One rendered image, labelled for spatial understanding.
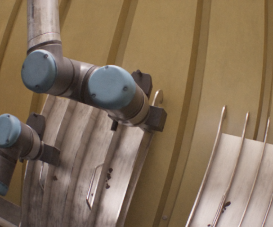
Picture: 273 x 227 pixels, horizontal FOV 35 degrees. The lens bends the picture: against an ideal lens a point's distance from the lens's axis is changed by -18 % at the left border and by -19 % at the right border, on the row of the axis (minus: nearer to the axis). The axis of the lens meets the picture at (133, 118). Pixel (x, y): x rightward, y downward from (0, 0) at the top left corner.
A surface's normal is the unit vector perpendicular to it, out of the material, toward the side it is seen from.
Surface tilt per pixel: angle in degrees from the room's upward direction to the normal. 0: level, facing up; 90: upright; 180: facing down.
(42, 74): 94
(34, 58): 95
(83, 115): 63
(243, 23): 90
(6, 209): 90
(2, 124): 72
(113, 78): 78
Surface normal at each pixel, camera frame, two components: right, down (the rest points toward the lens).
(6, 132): -0.22, -0.34
